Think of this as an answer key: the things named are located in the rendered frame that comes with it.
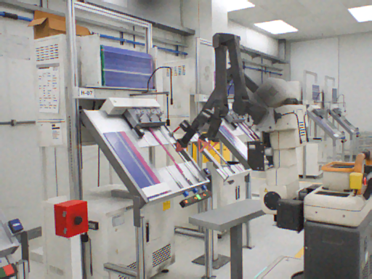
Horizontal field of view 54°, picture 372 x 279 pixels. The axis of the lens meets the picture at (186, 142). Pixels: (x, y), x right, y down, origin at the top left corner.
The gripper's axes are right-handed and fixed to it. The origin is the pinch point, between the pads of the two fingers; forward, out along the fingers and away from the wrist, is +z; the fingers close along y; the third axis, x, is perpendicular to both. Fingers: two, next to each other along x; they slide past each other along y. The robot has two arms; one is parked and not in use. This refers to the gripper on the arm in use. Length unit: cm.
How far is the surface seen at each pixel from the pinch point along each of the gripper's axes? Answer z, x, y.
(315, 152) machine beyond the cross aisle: 34, 18, -441
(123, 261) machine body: 58, 37, 45
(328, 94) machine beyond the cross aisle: -38, -63, -595
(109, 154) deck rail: 3, -7, 60
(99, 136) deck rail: 1, -20, 60
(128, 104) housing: -9.8, -38.0, 26.0
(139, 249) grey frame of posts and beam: 25, 45, 63
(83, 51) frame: -24, -72, 50
